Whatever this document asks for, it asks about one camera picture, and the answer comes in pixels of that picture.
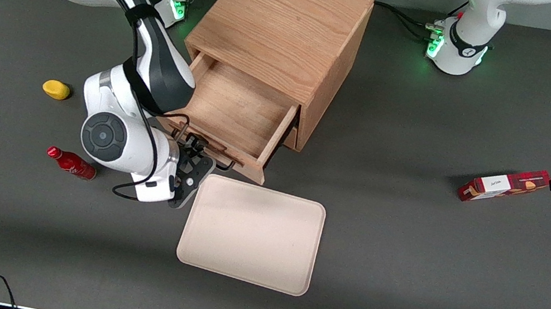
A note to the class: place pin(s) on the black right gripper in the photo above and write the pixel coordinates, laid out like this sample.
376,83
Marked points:
190,146

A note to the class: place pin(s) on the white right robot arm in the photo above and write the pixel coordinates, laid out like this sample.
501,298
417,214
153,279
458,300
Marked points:
108,136

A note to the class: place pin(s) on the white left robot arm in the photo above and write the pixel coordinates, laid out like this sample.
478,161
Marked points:
464,46

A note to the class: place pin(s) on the wooden drawer cabinet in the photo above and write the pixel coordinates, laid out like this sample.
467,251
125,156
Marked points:
282,20

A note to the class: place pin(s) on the red snack box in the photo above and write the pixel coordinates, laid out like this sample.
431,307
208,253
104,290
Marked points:
502,186

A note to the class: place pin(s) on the cream rectangular tray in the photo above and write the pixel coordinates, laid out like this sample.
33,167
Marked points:
252,235

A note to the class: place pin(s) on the small red bottle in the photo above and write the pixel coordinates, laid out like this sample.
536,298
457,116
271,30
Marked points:
75,165

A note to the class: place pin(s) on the yellow lemon toy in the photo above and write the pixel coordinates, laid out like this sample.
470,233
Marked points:
55,90

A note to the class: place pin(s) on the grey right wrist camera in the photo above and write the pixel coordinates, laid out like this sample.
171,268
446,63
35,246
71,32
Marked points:
156,190

